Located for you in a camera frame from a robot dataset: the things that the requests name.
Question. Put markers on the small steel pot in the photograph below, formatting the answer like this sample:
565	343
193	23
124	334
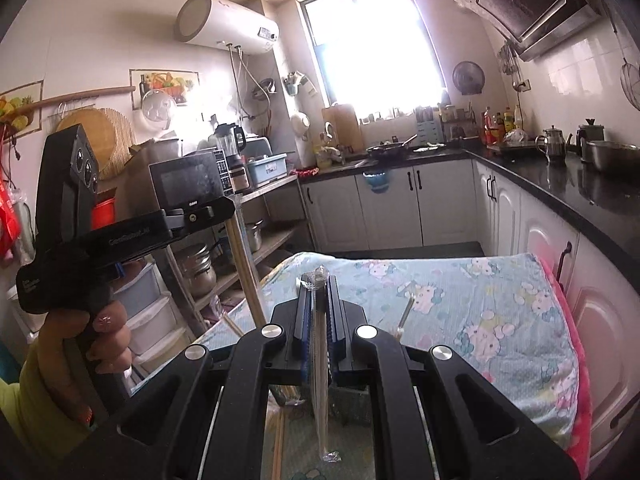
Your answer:
255	237

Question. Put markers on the fruit wall poster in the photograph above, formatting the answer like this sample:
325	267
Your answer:
170	82
17	110

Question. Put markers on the black range hood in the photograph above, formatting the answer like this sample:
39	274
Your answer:
525	0

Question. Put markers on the steel cooking pot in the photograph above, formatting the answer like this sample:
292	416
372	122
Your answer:
610	157

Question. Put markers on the grey dish bin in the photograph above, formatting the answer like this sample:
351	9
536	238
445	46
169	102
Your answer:
267	170

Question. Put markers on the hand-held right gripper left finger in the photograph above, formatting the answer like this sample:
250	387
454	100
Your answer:
307	370

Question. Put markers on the round bamboo tray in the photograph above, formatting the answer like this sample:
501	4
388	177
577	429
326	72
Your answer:
95	135

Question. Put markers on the black microwave oven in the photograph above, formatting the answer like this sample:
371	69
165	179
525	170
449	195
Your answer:
187	180

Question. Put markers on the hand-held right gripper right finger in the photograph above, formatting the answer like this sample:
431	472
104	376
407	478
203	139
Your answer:
334	360

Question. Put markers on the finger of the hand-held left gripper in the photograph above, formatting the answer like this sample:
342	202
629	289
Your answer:
205	215

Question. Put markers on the bamboo chopstick pair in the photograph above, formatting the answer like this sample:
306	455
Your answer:
320	410
245	270

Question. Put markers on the condiment bottles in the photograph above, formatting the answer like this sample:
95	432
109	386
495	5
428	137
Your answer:
500	127

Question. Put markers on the blue knife organizer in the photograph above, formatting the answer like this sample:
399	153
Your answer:
430	125

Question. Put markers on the blender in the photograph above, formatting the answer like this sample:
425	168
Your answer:
231	155

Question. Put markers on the red plastic bucket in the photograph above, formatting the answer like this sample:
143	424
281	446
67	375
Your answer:
106	212

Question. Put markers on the white round plastic cover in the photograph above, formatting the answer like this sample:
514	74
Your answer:
159	112

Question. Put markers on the person's left hand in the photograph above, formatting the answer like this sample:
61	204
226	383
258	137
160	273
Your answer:
55	350

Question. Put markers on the metal shelf rack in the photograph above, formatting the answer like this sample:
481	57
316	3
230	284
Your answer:
272	185

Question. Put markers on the black frying pan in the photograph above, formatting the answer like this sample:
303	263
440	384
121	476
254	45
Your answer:
387	149

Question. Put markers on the wooden cutting board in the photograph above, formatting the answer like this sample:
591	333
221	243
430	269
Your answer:
345	127

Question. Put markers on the white round jug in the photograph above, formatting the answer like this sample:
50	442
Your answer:
301	132

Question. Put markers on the cartoon cat printed blanket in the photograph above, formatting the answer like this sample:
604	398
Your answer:
475	300

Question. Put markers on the white water heater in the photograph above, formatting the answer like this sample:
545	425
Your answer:
220	22

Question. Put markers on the person's left forearm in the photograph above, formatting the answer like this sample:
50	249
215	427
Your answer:
30	410

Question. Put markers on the wooden rolling pin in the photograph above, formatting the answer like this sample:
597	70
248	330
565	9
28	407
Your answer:
75	97

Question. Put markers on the black countertop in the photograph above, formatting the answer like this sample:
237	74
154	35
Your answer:
575	195

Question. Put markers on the blue plastic bowl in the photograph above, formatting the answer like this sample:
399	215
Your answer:
376	182

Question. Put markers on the pink blanket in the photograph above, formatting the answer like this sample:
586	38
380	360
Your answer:
575	360

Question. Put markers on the red plastic bags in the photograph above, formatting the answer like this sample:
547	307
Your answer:
7	220

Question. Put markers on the steel kettle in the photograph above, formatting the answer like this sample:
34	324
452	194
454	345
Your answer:
552	145

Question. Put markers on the cardboard box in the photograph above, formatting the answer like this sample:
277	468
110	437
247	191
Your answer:
155	150

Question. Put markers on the stacked steel pots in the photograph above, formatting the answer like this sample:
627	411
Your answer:
197	272

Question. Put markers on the hanging metal colander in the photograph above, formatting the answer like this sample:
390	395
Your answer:
264	89

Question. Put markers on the hanging white cup holder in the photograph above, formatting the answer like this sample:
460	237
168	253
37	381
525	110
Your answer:
300	84

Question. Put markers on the hanging kitchen tools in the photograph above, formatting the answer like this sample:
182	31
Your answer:
510	65

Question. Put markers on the window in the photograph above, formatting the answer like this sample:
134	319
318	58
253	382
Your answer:
370	45

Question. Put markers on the small round wall fan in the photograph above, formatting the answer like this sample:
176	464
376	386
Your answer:
468	78

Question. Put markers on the pastel plastic drawer tower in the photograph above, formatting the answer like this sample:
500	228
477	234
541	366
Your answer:
150	310

